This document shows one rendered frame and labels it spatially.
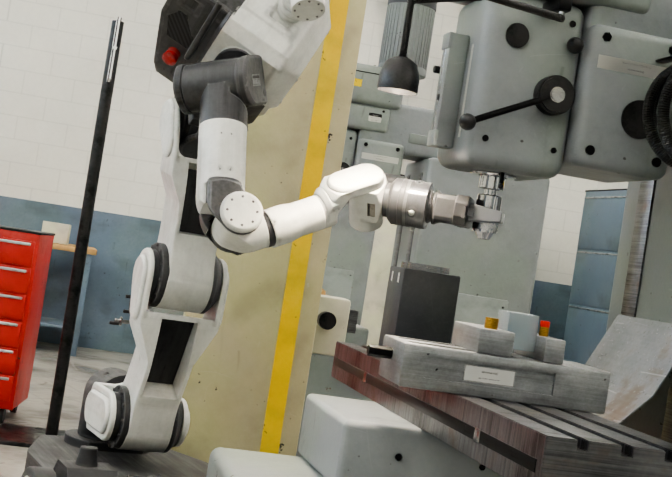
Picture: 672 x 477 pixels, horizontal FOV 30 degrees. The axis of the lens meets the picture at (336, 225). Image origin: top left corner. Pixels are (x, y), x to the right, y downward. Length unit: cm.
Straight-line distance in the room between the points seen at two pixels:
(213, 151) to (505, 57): 55
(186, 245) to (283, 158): 131
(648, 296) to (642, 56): 49
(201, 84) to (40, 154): 888
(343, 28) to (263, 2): 157
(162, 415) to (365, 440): 83
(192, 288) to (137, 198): 850
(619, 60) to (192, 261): 101
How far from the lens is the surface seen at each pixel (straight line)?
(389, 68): 220
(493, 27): 226
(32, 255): 665
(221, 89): 234
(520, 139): 226
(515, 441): 176
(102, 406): 289
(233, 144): 230
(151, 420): 285
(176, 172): 272
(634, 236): 261
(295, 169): 400
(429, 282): 260
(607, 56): 231
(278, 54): 245
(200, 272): 274
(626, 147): 231
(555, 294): 1214
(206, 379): 398
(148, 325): 274
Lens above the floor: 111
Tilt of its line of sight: 2 degrees up
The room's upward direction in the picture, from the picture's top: 9 degrees clockwise
